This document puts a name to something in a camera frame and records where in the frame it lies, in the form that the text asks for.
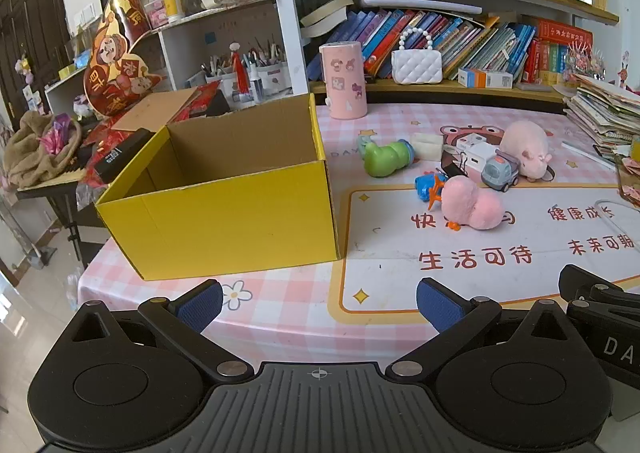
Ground pink sticker tumbler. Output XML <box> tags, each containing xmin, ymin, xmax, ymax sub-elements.
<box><xmin>319</xmin><ymin>40</ymin><xmax>370</xmax><ymax>120</ymax></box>

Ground brown plush blanket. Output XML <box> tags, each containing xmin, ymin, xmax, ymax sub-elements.
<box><xmin>2</xmin><ymin>110</ymin><xmax>83</xmax><ymax>191</ymax></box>

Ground thick cream-paged book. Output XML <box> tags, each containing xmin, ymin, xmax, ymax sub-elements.
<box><xmin>300</xmin><ymin>0</ymin><xmax>355</xmax><ymax>38</ymax></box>

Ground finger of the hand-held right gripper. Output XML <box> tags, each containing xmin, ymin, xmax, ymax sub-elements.
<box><xmin>557</xmin><ymin>264</ymin><xmax>640</xmax><ymax>320</ymax></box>

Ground black rectangular box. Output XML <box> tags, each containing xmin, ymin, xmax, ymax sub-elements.
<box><xmin>92</xmin><ymin>129</ymin><xmax>153</xmax><ymax>181</ymax></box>

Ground red tassel pendant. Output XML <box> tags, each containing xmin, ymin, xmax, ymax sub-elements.
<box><xmin>229</xmin><ymin>43</ymin><xmax>250</xmax><ymax>96</ymax></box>

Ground red foil decorations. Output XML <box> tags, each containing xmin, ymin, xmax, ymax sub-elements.
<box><xmin>75</xmin><ymin>83</ymin><xmax>223</xmax><ymax>184</ymax></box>

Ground white quilted purse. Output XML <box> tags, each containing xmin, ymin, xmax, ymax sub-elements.
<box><xmin>391</xmin><ymin>27</ymin><xmax>444</xmax><ymax>85</ymax></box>

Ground white wooden shelf unit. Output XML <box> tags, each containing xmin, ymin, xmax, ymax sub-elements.
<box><xmin>45</xmin><ymin>0</ymin><xmax>621</xmax><ymax>116</ymax></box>

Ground black keyboard stand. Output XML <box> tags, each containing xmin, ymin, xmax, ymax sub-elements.
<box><xmin>47</xmin><ymin>190</ymin><xmax>108</xmax><ymax>269</ymax></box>

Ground row of colourful books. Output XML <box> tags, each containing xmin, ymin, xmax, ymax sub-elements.
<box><xmin>306</xmin><ymin>8</ymin><xmax>596</xmax><ymax>86</ymax></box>

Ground brown cardboard sheet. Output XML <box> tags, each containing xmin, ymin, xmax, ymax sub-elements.
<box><xmin>111</xmin><ymin>87</ymin><xmax>203</xmax><ymax>134</ymax></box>

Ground white eraser block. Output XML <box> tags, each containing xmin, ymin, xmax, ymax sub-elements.
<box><xmin>411</xmin><ymin>133</ymin><xmax>444</xmax><ymax>160</ymax></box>

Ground red fortune god cutout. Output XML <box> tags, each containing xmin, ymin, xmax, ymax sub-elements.
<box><xmin>82</xmin><ymin>0</ymin><xmax>168</xmax><ymax>121</ymax></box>

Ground black binder clip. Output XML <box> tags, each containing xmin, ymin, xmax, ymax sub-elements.
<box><xmin>440</xmin><ymin>155</ymin><xmax>473</xmax><ymax>178</ymax></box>

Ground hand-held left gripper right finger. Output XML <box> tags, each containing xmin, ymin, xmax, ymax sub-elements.
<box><xmin>385</xmin><ymin>277</ymin><xmax>578</xmax><ymax>381</ymax></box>

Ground yellow cardboard box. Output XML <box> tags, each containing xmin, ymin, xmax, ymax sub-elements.
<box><xmin>95</xmin><ymin>93</ymin><xmax>346</xmax><ymax>281</ymax></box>

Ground purple pink ribbon flower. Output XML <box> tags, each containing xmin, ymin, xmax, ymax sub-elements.
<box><xmin>40</xmin><ymin>114</ymin><xmax>76</xmax><ymax>154</ymax></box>

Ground white yellow cup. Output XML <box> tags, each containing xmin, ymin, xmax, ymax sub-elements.
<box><xmin>161</xmin><ymin>0</ymin><xmax>186</xmax><ymax>24</ymax></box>

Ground green plastic toy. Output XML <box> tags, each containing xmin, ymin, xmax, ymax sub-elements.
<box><xmin>362</xmin><ymin>139</ymin><xmax>416</xmax><ymax>178</ymax></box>

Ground stack of worn booklets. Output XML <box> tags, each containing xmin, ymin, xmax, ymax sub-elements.
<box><xmin>564</xmin><ymin>73</ymin><xmax>640</xmax><ymax>158</ymax></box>

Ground orange white small carton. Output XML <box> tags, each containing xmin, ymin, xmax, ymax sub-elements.
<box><xmin>458</xmin><ymin>68</ymin><xmax>514</xmax><ymax>90</ymax></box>

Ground pink flower ornament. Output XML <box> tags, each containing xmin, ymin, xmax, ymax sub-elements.
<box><xmin>562</xmin><ymin>40</ymin><xmax>607</xmax><ymax>84</ymax></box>

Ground pink plush pig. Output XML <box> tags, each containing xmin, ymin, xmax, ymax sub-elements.
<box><xmin>499</xmin><ymin>120</ymin><xmax>553</xmax><ymax>181</ymax></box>

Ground pink fluffy plush toy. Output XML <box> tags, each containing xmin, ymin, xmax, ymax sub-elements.
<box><xmin>442</xmin><ymin>176</ymin><xmax>503</xmax><ymax>232</ymax></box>

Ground dark wooden door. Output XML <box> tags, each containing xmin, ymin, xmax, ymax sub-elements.
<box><xmin>0</xmin><ymin>0</ymin><xmax>68</xmax><ymax>126</ymax></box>

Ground blue orange toy plane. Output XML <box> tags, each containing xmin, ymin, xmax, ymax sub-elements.
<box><xmin>415</xmin><ymin>172</ymin><xmax>448</xmax><ymax>208</ymax></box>

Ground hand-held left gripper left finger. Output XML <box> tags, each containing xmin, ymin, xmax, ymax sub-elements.
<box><xmin>69</xmin><ymin>278</ymin><xmax>253</xmax><ymax>381</ymax></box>

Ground white plastic box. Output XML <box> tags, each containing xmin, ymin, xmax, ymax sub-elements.
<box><xmin>456</xmin><ymin>134</ymin><xmax>498</xmax><ymax>176</ymax></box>

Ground grey toy car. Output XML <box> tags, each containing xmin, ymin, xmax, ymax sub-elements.
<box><xmin>481</xmin><ymin>150</ymin><xmax>523</xmax><ymax>192</ymax></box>

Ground black electric keyboard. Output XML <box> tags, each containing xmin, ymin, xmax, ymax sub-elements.
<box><xmin>17</xmin><ymin>153</ymin><xmax>98</xmax><ymax>194</ymax></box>

